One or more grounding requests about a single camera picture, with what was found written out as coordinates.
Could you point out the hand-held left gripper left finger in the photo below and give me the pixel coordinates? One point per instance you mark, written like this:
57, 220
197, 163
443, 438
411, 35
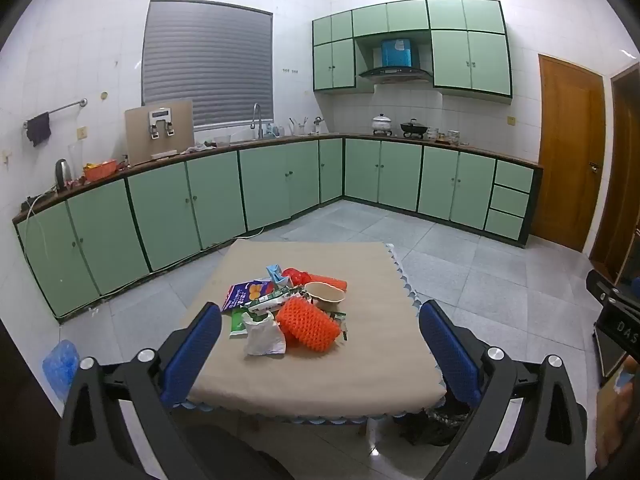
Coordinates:
192, 355

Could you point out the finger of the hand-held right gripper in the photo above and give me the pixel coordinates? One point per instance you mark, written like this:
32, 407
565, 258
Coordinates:
607, 287

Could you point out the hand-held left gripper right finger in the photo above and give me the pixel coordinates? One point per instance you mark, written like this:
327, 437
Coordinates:
447, 355

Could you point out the green snack packet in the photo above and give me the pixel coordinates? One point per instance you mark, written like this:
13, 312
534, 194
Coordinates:
237, 322

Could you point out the purple snack bag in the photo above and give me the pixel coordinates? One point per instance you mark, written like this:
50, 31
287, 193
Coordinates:
245, 294

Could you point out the blue white drink carton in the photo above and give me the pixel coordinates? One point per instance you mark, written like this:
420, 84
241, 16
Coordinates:
274, 274

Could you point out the black garbage bag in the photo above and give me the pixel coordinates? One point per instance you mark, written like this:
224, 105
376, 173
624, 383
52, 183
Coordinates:
435, 425

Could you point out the white crumpled plastic bag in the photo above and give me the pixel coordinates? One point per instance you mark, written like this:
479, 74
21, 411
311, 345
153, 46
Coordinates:
262, 337

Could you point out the long green white wrapper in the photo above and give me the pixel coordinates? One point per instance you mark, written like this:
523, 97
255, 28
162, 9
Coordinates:
270, 302

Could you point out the small green wrapper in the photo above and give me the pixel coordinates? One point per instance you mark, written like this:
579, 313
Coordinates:
340, 317

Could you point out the orange foam fruit net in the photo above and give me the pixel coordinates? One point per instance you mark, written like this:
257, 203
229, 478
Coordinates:
305, 325

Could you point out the red plastic bag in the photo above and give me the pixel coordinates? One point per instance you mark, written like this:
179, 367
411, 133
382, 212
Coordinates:
297, 276

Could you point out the blue plastic bag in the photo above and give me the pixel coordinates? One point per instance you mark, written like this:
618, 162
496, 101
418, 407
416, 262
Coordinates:
60, 367

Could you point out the paper bowl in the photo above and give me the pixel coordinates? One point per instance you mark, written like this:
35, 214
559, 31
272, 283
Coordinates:
325, 292

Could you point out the red gold packet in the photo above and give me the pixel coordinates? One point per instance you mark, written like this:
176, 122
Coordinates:
330, 280

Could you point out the wooden door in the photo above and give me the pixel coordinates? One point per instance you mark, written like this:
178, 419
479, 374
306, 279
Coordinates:
567, 150

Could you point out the green lower kitchen cabinets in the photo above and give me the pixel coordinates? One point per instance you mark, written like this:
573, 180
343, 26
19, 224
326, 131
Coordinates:
165, 210

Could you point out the green kitchen cabinets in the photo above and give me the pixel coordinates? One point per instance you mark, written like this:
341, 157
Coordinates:
165, 210
470, 60

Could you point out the orange plastic basin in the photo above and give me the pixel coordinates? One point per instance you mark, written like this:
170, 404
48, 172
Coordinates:
100, 172

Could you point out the group of glass jars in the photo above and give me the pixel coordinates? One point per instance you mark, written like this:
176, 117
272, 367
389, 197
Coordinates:
445, 137

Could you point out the cardboard panel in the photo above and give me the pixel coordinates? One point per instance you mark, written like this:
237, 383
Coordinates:
137, 140

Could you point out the steel kettle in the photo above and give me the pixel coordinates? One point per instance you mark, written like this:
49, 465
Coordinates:
62, 175

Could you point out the black wok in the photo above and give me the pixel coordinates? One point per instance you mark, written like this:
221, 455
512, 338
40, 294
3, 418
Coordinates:
414, 130

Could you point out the white water filter unit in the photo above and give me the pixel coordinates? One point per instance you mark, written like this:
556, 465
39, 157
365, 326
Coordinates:
161, 122

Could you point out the white cooking pot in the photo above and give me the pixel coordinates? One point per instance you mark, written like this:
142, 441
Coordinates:
381, 124

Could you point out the utensil holder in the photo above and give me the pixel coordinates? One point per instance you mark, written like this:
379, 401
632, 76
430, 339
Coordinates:
297, 129

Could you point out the metal faucet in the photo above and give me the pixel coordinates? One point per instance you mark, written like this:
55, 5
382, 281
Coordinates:
256, 110

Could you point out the green upper kitchen cabinets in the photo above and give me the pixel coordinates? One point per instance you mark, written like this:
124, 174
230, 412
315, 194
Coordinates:
470, 60

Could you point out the dark towel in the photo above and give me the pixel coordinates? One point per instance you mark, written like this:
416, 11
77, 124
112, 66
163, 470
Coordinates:
38, 129

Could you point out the metal towel bar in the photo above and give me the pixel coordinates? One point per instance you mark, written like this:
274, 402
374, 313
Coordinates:
62, 107

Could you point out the grey window blind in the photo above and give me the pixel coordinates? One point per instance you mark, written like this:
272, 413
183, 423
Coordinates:
207, 65

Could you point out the range hood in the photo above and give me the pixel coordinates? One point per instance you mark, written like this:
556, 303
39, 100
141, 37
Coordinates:
397, 60

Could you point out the wooden door frame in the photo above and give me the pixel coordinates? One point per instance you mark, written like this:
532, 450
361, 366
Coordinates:
622, 170

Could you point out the beige wall socket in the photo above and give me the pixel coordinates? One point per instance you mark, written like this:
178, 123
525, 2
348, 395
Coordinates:
82, 133

